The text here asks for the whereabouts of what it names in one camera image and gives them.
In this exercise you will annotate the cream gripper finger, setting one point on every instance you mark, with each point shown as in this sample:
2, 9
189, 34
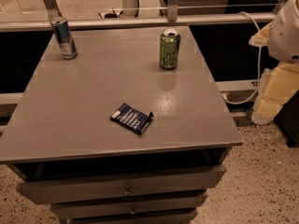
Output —
260, 39
276, 88

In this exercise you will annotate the blue rxbar blueberry wrapper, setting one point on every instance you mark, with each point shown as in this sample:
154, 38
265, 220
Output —
132, 119

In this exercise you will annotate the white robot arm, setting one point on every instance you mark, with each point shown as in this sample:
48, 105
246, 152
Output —
283, 43

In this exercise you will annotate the green soda can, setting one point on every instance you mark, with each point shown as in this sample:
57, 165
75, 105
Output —
169, 48

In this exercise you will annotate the blue silver redbull can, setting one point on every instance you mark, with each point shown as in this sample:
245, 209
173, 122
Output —
64, 38

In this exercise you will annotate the black cabinet at right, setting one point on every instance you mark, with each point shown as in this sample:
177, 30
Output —
288, 121

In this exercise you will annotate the grey metal railing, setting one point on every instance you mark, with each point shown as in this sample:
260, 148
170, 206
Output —
34, 15

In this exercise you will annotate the middle grey drawer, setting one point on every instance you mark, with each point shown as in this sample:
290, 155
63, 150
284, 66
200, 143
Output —
130, 205

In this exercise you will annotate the grey drawer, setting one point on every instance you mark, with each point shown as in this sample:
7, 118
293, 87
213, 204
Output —
179, 216
130, 205
123, 185

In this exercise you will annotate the top grey drawer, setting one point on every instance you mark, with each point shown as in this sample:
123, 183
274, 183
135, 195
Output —
123, 185

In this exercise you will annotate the bottom grey drawer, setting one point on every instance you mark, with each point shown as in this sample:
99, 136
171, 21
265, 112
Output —
179, 216

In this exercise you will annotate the grey drawer cabinet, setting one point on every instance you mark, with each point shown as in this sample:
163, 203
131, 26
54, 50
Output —
110, 137

